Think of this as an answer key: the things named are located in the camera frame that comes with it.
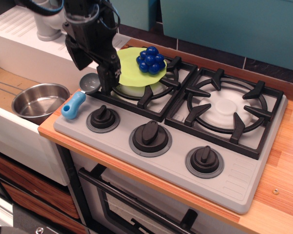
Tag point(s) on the black right burner grate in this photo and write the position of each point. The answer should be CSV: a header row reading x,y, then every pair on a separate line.
x,y
246,140

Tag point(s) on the grey toy faucet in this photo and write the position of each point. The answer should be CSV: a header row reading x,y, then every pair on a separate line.
x,y
49,27

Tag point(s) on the black middle stove knob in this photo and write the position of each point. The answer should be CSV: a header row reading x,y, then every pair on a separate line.
x,y
150,140

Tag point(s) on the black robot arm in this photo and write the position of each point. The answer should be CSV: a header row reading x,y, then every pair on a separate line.
x,y
84,8

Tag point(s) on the black oven door handle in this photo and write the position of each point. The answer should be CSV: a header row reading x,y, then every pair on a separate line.
x,y
184,227

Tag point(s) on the blue toy blueberry cluster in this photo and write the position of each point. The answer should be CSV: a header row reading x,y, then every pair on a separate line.
x,y
151,61

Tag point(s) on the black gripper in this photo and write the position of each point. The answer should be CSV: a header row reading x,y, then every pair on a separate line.
x,y
90,39

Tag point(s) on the stainless steel pot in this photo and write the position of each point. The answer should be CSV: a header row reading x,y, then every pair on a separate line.
x,y
38,102

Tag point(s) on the toy oven door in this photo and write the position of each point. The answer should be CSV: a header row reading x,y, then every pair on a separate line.
x,y
128,207

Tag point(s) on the white burner cap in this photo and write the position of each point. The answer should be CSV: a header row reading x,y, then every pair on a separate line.
x,y
163,87
224,104

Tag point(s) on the wooden drawer front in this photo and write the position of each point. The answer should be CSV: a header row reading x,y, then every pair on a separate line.
x,y
40,195

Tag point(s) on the grey spoon with blue handle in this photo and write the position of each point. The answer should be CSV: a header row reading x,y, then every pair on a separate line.
x,y
88,84

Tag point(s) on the light green plate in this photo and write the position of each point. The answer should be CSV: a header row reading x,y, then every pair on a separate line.
x,y
130,73

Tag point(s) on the black left burner grate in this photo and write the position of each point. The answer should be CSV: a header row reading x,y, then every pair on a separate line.
x,y
153,101

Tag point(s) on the grey toy stove top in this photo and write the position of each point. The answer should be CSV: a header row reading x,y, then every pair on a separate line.
x,y
234,188

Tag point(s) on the white right burner cap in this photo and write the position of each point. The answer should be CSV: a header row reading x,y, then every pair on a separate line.
x,y
224,104

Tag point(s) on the white left burner cap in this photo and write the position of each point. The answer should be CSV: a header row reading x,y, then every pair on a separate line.
x,y
163,87

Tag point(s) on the black burner grate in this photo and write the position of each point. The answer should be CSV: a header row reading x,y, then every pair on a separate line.
x,y
246,140
153,101

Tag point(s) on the black stove knob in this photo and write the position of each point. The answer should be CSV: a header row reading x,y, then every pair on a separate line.
x,y
102,120
150,140
204,162

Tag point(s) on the black right stove knob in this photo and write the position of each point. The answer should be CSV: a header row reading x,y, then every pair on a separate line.
x,y
204,162

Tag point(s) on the black left stove knob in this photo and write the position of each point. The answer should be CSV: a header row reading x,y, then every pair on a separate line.
x,y
102,120

